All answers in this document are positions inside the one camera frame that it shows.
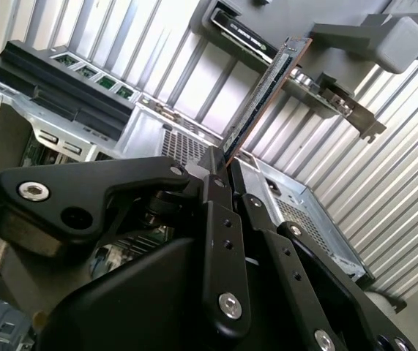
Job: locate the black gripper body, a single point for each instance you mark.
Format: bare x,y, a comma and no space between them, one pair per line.
139,311

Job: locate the green RAM stick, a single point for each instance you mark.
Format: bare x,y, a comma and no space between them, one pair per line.
267,95

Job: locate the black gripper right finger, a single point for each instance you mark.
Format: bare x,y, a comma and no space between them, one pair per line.
289,263

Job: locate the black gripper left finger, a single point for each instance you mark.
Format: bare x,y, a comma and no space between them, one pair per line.
84,183

